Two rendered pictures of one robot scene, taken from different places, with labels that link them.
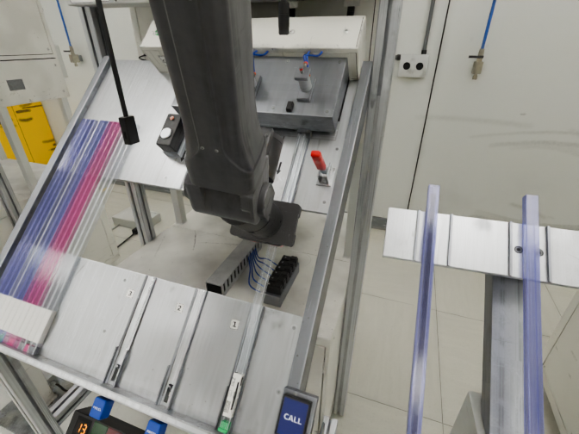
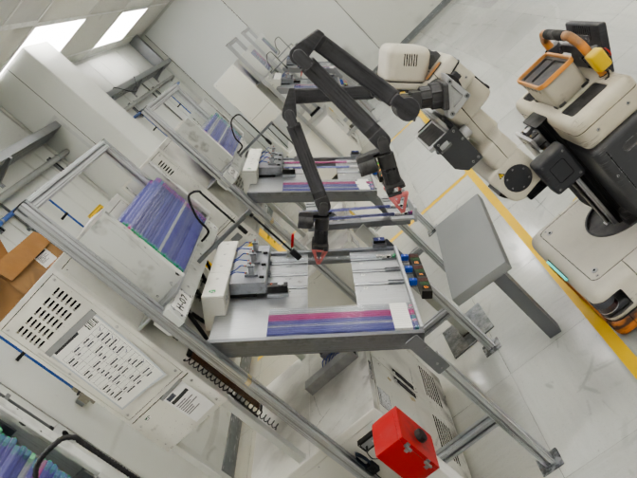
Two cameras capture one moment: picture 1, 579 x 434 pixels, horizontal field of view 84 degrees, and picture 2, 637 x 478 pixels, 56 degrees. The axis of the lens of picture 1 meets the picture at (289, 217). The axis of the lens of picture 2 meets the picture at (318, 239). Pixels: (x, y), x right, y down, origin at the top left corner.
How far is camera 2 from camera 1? 2.53 m
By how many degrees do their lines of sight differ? 85
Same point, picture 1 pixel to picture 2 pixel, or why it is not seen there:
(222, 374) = (379, 262)
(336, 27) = (225, 246)
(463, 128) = (128, 433)
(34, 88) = not seen: outside the picture
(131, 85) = (235, 325)
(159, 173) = (300, 296)
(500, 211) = (203, 440)
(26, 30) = not seen: outside the picture
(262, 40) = (227, 260)
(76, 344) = (397, 295)
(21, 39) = not seen: outside the picture
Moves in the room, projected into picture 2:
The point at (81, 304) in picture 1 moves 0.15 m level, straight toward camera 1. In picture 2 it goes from (379, 300) to (390, 270)
